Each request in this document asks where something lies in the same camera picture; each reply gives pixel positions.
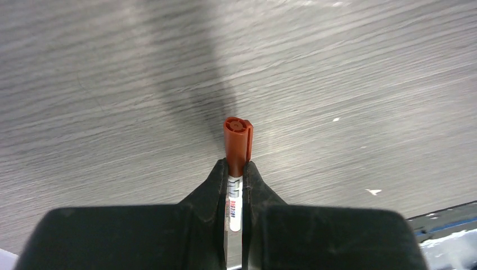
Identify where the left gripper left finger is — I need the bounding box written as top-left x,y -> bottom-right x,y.
15,159 -> 228,269

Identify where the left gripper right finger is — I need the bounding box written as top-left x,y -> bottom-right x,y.
242,162 -> 427,269

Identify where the white marker pen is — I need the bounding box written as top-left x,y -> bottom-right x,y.
227,176 -> 243,232

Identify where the red marker cap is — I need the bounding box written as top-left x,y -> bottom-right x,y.
223,117 -> 254,178

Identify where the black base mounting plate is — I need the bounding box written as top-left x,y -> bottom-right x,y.
407,201 -> 476,242

